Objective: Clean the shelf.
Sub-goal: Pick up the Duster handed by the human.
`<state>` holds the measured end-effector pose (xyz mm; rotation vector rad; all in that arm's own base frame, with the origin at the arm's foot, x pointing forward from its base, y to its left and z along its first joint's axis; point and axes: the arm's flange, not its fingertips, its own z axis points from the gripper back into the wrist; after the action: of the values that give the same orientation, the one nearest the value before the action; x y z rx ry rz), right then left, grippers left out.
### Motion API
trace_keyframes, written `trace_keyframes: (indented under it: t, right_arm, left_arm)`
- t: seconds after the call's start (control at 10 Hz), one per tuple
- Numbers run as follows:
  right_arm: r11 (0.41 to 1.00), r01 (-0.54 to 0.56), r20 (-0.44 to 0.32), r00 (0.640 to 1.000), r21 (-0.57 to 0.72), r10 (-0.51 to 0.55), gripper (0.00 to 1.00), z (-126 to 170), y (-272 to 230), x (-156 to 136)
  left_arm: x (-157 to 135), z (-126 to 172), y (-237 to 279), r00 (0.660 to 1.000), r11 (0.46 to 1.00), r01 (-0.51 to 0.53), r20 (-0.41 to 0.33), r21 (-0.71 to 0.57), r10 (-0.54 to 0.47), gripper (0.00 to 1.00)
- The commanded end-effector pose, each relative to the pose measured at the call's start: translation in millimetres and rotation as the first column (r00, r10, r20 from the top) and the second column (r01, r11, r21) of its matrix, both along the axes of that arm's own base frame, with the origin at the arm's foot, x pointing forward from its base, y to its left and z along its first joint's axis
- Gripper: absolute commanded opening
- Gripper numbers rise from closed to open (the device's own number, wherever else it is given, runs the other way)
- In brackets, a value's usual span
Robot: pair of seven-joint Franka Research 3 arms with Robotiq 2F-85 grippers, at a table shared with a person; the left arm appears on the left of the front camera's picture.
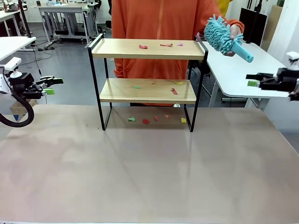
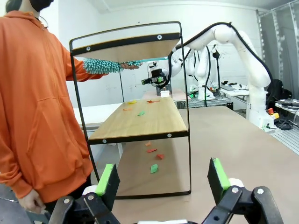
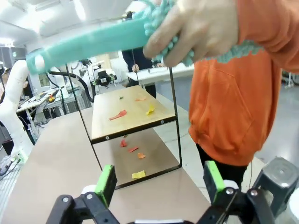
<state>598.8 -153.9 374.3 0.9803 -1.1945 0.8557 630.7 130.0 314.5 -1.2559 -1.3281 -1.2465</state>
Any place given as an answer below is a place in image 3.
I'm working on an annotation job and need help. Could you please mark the black frame wooden shelf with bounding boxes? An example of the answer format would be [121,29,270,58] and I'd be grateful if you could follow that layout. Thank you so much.
[65,63,183,190]

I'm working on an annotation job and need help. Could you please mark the white rounded plastic object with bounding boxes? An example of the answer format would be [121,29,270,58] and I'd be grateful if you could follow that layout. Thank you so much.
[287,197,299,224]

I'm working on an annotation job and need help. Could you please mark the person's left forearm orange sleeve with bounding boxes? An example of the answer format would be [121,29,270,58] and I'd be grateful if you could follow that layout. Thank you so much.
[237,0,299,74]

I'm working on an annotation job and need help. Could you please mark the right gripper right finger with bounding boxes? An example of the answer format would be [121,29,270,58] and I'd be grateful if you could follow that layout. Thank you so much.
[196,161,276,224]

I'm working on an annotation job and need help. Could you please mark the black corrugated hose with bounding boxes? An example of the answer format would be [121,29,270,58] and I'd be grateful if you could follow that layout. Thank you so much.
[48,70,95,103]

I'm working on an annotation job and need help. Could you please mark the person's left hand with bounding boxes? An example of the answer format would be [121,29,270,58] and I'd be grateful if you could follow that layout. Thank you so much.
[142,0,241,67]

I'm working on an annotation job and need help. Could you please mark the background black robot gripper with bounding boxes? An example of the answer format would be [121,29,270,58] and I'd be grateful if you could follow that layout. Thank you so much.
[92,69,117,88]

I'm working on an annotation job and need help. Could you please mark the thin hanging cable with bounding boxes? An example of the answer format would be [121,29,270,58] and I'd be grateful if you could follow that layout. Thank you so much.
[247,161,255,189]

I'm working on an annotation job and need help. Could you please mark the grey plastic stool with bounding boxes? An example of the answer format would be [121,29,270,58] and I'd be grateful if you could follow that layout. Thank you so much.
[251,156,299,220]

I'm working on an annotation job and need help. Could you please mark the teal chenille duster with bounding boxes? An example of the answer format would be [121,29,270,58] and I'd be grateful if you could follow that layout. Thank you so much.
[25,0,266,75]

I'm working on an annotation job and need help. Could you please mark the white background table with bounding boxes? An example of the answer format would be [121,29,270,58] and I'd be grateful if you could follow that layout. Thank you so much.
[126,65,196,88]

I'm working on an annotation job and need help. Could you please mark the long red paper scrap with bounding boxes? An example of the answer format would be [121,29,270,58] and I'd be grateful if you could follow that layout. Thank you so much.
[109,109,128,121]

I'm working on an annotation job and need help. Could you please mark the person in orange hoodie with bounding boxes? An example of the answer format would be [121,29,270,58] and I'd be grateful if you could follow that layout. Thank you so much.
[188,0,299,189]

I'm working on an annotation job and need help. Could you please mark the background person dark clothes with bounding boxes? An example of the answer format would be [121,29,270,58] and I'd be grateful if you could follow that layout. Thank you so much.
[121,10,157,98]

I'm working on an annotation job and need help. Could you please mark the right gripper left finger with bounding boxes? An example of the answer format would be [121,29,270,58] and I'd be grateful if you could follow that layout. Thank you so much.
[45,164,122,224]

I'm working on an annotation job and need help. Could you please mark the cluttered work table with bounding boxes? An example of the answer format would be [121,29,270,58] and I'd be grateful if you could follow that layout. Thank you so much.
[16,90,61,122]

